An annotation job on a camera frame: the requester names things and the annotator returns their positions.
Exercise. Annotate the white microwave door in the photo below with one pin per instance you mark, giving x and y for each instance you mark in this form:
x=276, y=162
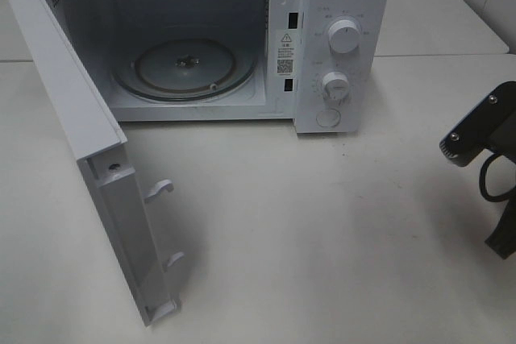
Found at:
x=98, y=145

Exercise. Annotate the round white door-release button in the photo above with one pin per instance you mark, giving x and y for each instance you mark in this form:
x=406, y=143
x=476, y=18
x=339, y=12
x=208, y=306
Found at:
x=328, y=118

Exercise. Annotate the white microwave knob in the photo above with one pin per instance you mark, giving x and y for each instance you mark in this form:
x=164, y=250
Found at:
x=336, y=86
x=344, y=35

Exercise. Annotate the white warning label sticker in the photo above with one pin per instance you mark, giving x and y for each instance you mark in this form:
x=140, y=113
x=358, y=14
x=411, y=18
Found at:
x=285, y=50

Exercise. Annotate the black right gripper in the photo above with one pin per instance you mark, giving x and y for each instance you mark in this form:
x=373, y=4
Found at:
x=499, y=178

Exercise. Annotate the white microwave oven body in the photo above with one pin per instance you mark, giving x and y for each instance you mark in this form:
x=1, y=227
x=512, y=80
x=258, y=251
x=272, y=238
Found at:
x=98, y=28

